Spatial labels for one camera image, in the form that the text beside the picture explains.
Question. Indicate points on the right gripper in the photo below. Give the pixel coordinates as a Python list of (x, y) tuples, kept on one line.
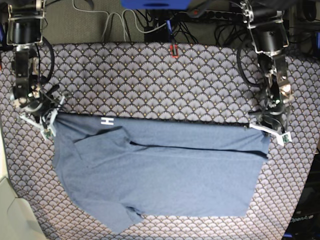
[(37, 103)]

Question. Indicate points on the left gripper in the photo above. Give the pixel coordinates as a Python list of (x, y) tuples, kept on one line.
[(274, 108)]

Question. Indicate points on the blue T-shirt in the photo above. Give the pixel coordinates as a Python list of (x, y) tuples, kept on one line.
[(118, 169)]

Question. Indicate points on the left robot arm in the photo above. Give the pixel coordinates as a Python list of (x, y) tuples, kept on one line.
[(269, 39)]

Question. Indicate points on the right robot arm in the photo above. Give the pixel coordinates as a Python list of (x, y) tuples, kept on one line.
[(25, 34)]

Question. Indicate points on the black OpenArm box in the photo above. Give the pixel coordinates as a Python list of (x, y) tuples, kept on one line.
[(305, 222)]

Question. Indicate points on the fan-patterned tablecloth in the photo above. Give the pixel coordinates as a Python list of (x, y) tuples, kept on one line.
[(142, 80)]

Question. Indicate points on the beige furniture corner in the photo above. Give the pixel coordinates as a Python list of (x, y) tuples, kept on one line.
[(17, 219)]

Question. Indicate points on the red table clamp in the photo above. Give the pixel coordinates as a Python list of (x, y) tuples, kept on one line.
[(174, 51)]

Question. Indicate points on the black power strip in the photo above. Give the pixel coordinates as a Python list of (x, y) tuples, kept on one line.
[(214, 16)]

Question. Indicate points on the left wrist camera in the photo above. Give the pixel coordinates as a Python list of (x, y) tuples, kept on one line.
[(284, 138)]

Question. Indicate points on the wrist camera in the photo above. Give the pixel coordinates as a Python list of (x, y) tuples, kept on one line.
[(47, 134), (284, 138)]

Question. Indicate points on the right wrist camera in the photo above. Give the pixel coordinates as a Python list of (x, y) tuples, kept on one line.
[(47, 134)]

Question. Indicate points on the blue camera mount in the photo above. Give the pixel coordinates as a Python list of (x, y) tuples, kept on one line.
[(155, 4)]

